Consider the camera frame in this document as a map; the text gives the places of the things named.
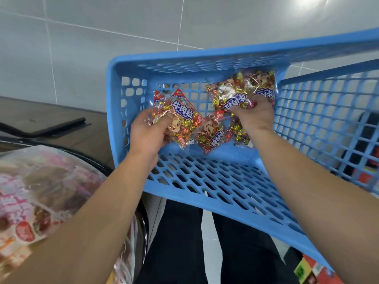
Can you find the person's left hand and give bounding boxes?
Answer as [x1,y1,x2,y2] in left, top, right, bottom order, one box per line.
[128,108,178,162]

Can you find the person's right hand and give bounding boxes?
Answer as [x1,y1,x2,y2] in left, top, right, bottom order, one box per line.
[230,94,276,138]

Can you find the handful of red snack packets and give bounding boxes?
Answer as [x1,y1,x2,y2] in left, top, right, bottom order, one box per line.
[205,69,278,146]
[149,88,205,149]

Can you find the clear acrylic snack shelves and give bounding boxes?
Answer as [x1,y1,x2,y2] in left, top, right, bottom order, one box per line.
[0,136,149,284]

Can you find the blue plastic shopping basket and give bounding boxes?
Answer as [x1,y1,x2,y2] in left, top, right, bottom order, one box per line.
[107,28,379,271]

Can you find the person's right forearm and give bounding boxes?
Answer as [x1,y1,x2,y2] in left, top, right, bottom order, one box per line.
[249,130,379,284]

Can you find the person's left forearm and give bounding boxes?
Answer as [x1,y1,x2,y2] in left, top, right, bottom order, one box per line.
[0,153,158,284]

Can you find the person's black clothing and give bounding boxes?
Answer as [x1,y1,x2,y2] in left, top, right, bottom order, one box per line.
[136,198,304,284]

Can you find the black pole rod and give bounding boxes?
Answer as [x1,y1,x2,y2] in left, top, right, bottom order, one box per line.
[0,117,91,138]

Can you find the pile of pink-label meat packets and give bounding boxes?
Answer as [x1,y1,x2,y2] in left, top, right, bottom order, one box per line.
[0,148,140,284]

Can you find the red green printed carton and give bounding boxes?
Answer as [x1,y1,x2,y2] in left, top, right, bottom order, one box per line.
[294,257,315,284]

